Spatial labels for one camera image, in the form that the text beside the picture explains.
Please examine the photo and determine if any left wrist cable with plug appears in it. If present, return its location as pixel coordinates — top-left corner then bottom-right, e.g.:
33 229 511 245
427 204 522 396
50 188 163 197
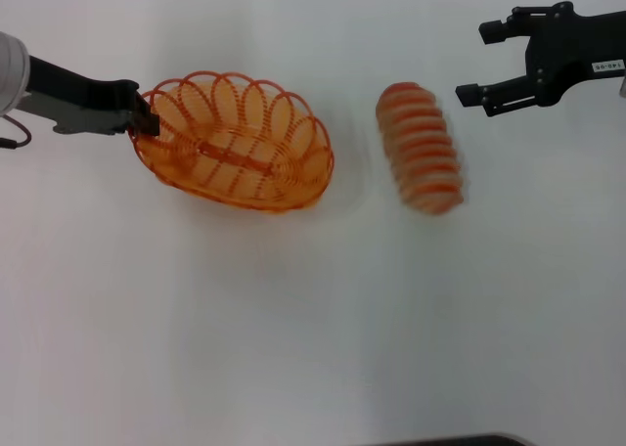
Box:
0 114 32 150

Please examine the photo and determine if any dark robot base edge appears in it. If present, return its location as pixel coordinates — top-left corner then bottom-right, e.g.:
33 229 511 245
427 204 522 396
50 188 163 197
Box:
385 432 535 446

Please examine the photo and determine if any orange striped bread loaf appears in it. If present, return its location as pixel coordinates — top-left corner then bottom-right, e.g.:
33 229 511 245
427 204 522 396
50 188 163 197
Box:
375 81 466 216

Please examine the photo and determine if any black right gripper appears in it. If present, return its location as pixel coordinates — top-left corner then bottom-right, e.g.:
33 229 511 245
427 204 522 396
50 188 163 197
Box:
455 0 626 119

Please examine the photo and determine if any orange woven wire basket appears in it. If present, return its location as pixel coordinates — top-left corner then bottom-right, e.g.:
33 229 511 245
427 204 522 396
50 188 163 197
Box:
127 69 335 216

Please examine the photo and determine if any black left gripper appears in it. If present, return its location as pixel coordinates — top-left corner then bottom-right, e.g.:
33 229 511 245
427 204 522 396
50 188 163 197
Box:
19 54 161 137

